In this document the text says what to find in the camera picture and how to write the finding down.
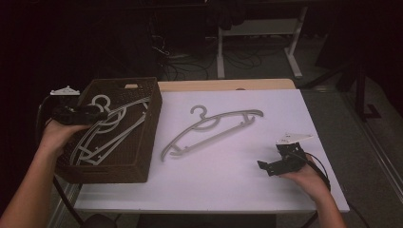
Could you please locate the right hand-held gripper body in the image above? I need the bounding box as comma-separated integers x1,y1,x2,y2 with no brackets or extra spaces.
276,132,314,174

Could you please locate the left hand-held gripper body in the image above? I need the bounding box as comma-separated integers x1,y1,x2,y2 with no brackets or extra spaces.
47,85,93,126

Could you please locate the grey plastic clothes hanger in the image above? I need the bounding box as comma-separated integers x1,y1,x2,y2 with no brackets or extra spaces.
69,94,151,165
75,107,148,166
160,104,264,162

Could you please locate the brown woven basket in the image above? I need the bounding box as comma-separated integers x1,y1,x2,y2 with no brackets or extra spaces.
55,77,163,184

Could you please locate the person's left hand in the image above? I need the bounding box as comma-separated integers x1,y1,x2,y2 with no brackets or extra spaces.
39,119,92,157

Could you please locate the person's right hand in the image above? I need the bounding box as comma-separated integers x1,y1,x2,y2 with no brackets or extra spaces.
279,161,332,201

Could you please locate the black metal stand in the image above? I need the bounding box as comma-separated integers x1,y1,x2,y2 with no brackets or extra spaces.
300,47,383,123

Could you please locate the black cable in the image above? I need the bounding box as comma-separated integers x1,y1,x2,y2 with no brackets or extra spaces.
298,151,372,228
35,94,85,228

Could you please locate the tangle of black floor cables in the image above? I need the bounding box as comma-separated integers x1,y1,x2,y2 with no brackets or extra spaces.
148,18,264,82

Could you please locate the white desk frame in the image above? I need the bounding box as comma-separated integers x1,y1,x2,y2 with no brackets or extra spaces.
216,6,309,80

